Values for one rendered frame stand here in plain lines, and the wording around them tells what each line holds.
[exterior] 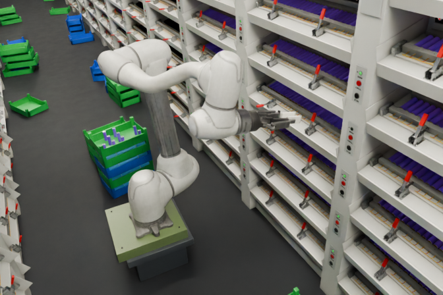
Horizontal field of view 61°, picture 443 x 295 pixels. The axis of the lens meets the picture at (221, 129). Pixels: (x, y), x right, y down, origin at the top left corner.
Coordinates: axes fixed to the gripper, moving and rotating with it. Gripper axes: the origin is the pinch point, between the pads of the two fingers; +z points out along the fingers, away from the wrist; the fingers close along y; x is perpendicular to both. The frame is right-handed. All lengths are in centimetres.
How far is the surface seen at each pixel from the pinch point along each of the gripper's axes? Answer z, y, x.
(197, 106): 22, -112, -45
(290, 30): 0.6, -12.5, 29.7
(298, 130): 10.6, -4.4, -8.5
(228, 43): 7, -63, 12
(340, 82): 11.2, 8.1, 16.8
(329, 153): 10.5, 13.6, -8.9
